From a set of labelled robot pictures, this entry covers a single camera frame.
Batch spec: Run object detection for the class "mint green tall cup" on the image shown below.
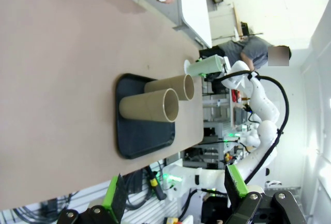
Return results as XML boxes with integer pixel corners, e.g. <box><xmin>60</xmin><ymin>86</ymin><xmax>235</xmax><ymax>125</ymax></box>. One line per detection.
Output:
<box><xmin>186</xmin><ymin>54</ymin><xmax>225</xmax><ymax>78</ymax></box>

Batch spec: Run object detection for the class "dark brown tall cup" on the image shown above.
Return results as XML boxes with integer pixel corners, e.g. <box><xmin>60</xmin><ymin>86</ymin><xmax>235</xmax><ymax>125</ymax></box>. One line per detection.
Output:
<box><xmin>144</xmin><ymin>74</ymin><xmax>195</xmax><ymax>101</ymax></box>

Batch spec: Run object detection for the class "black plastic serving tray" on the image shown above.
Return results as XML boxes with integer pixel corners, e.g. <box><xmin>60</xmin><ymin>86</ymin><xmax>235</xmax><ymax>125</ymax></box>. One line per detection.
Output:
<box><xmin>114</xmin><ymin>73</ymin><xmax>176</xmax><ymax>160</ymax></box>

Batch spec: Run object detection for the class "large white table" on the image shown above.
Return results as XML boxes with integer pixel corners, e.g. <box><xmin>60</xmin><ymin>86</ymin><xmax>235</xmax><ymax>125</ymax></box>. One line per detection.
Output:
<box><xmin>179</xmin><ymin>0</ymin><xmax>213</xmax><ymax>49</ymax></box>

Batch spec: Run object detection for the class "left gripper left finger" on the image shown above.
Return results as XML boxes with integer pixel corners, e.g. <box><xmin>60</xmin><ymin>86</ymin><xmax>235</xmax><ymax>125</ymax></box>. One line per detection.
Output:
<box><xmin>57</xmin><ymin>173</ymin><xmax>127</xmax><ymax>224</ymax></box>

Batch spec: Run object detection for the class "person in grey t-shirt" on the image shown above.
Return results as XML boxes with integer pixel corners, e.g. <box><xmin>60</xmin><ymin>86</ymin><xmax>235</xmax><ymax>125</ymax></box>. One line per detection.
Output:
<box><xmin>221</xmin><ymin>37</ymin><xmax>292</xmax><ymax>72</ymax></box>

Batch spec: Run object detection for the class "black cable bundle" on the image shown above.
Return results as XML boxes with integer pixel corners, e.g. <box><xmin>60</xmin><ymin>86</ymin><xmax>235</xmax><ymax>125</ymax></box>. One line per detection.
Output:
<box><xmin>12</xmin><ymin>195</ymin><xmax>78</xmax><ymax>222</ymax></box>

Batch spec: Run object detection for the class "black braided cable sleeve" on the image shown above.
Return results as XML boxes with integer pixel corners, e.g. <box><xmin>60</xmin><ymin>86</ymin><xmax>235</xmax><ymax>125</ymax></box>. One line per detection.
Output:
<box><xmin>243</xmin><ymin>72</ymin><xmax>290</xmax><ymax>186</ymax></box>

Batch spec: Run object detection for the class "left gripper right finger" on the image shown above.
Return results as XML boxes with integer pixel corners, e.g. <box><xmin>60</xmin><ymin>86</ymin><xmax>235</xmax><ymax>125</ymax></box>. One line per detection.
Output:
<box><xmin>224</xmin><ymin>164</ymin><xmax>310</xmax><ymax>224</ymax></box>

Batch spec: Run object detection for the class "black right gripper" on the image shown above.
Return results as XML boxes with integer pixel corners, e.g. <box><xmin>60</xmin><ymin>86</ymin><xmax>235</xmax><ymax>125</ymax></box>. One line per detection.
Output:
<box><xmin>195</xmin><ymin>57</ymin><xmax>225</xmax><ymax>81</ymax></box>

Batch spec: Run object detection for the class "light tan tall cup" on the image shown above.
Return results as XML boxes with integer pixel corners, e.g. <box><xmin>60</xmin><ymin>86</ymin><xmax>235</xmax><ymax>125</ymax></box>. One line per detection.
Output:
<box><xmin>119</xmin><ymin>88</ymin><xmax>179</xmax><ymax>123</ymax></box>

